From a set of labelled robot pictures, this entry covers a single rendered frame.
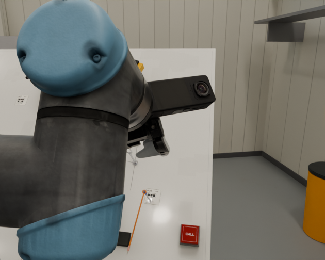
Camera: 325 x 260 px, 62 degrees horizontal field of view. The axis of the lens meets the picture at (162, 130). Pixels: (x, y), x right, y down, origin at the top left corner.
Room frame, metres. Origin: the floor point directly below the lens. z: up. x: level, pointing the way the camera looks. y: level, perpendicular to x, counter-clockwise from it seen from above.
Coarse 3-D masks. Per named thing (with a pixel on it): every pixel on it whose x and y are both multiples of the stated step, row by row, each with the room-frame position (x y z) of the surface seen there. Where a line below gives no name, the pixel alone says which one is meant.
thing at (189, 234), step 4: (184, 224) 0.68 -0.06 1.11; (184, 228) 0.67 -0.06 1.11; (188, 228) 0.67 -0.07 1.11; (192, 228) 0.67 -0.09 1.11; (196, 228) 0.67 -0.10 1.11; (184, 232) 0.66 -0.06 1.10; (188, 232) 0.66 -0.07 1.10; (192, 232) 0.66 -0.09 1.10; (196, 232) 0.66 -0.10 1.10; (184, 236) 0.66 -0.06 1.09; (188, 236) 0.66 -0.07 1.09; (192, 236) 0.65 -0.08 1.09; (196, 236) 0.65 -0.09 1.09; (184, 240) 0.65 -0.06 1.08; (188, 240) 0.65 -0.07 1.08; (192, 240) 0.65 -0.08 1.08; (196, 240) 0.65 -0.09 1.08; (192, 244) 0.65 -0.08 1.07; (196, 244) 0.64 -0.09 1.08
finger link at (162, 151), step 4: (160, 136) 0.39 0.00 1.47; (156, 140) 0.39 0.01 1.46; (160, 140) 0.39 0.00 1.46; (156, 144) 0.40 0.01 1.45; (160, 144) 0.39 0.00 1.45; (164, 144) 0.40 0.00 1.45; (156, 148) 0.40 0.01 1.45; (160, 148) 0.40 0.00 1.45; (164, 148) 0.40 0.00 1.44; (160, 152) 0.41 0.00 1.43; (164, 152) 0.41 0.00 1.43; (168, 152) 0.43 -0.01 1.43
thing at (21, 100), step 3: (18, 96) 1.12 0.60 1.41; (21, 96) 1.12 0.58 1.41; (24, 96) 1.12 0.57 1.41; (27, 96) 1.12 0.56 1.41; (18, 99) 1.11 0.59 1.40; (21, 99) 1.11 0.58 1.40; (24, 99) 1.11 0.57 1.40; (27, 99) 1.11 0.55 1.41; (15, 102) 1.10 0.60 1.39; (18, 102) 1.10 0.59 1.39; (21, 102) 1.10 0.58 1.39; (24, 102) 1.10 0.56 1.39
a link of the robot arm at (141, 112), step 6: (144, 78) 0.30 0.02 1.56; (150, 90) 0.32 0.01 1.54; (144, 96) 0.29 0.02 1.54; (150, 96) 0.32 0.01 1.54; (144, 102) 0.29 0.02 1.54; (150, 102) 0.31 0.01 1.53; (138, 108) 0.28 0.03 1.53; (144, 108) 0.30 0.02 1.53; (138, 114) 0.29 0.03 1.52; (144, 114) 0.31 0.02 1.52; (132, 120) 0.30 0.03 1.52; (138, 120) 0.30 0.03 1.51; (132, 126) 0.31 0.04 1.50
